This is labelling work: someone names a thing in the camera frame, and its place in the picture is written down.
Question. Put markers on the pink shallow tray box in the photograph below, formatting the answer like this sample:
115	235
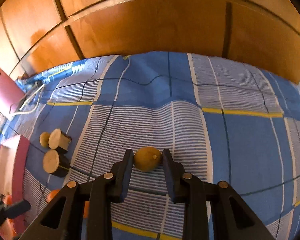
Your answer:
13	152

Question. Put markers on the pink electric kettle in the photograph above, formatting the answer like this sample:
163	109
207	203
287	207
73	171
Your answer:
10	96

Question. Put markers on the wooden wall cabinet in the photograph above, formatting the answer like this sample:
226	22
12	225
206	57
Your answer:
36	35

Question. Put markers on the eggplant slice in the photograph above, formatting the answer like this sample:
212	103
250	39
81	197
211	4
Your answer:
59	141
56	164

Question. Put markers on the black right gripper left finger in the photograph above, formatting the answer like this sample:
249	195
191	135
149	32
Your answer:
62	218

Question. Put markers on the orange tangerine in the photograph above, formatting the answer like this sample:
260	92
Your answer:
51	195
86	210

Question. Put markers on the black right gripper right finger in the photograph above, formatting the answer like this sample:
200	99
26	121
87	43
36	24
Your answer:
232	218

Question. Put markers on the blue plaid tablecloth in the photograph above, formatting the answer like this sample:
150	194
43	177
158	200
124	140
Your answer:
223	120

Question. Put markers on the small yellow lime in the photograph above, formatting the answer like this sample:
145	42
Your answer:
44	139
146	159

